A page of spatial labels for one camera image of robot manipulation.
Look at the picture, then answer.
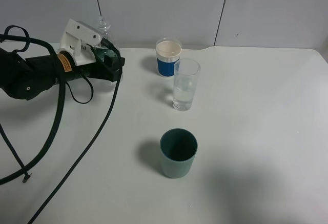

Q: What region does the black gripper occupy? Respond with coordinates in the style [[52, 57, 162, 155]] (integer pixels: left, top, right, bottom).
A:
[[57, 46, 125, 82]]

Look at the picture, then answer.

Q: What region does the clear bottle green label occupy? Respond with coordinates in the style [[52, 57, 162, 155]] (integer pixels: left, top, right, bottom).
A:
[[92, 16, 124, 88]]

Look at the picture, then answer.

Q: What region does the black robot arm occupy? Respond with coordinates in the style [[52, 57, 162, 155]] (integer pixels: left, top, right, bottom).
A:
[[1, 48, 125, 100]]

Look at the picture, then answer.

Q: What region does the blue white ribbed cup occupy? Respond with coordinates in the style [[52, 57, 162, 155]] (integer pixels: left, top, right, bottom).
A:
[[155, 37, 182, 77]]

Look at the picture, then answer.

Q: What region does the green plastic cup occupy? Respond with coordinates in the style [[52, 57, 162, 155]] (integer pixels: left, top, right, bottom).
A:
[[160, 128, 198, 179]]

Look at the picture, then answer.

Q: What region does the tall clear glass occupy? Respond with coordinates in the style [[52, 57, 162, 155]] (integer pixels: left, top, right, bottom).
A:
[[173, 58, 200, 111]]

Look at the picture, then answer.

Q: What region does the thick black cable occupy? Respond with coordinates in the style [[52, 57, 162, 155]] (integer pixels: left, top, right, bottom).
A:
[[27, 38, 124, 224]]

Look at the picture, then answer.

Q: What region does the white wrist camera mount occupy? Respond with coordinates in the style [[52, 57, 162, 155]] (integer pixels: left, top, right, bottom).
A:
[[58, 19, 102, 66]]

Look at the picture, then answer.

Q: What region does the thin black cable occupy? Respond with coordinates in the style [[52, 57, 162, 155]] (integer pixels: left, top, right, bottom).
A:
[[0, 25, 93, 186]]

